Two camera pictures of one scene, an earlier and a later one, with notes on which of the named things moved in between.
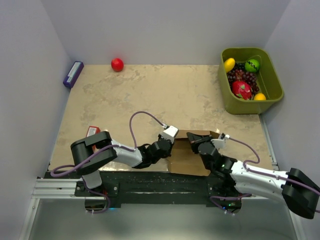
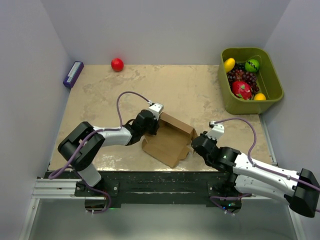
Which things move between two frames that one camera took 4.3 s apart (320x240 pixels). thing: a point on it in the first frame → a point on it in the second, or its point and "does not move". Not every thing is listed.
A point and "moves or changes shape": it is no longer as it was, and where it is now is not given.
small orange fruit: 260,96 does not move
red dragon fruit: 242,90 does not move
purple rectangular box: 72,77 does not move
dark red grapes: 239,73 does not move
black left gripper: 168,152 → 156,126
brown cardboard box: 183,159 moves or changes shape
